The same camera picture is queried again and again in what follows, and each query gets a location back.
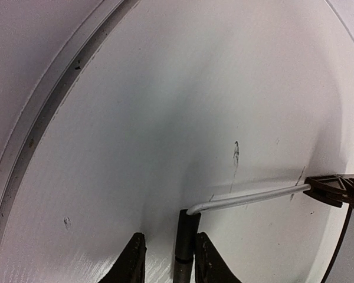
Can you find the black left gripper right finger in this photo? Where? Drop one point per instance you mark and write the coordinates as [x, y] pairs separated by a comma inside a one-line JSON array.
[[209, 264]]

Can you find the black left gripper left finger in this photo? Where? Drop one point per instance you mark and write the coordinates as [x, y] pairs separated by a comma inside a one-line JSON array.
[[130, 265]]

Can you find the aluminium table edge rail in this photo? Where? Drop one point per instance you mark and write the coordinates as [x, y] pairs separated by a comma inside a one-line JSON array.
[[47, 96]]

